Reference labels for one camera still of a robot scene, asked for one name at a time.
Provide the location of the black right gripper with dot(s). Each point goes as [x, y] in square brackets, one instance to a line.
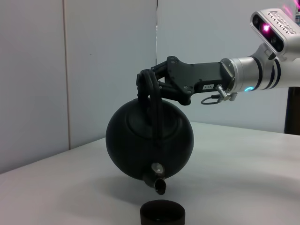
[194, 75]

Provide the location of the dark brown post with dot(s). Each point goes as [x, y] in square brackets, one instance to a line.
[293, 112]

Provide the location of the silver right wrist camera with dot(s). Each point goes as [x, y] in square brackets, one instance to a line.
[279, 28]

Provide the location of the black round teapot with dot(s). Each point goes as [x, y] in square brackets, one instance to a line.
[140, 145]

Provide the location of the dark small teacup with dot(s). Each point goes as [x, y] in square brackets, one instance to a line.
[161, 212]

